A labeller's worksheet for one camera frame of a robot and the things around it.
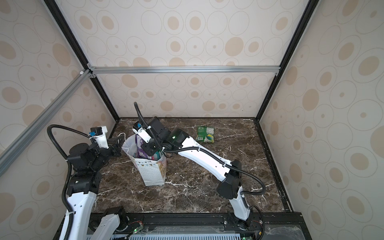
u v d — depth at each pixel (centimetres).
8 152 51
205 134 106
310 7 68
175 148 49
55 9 68
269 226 73
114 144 59
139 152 75
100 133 56
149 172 75
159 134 52
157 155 64
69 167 49
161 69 172
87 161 49
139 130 60
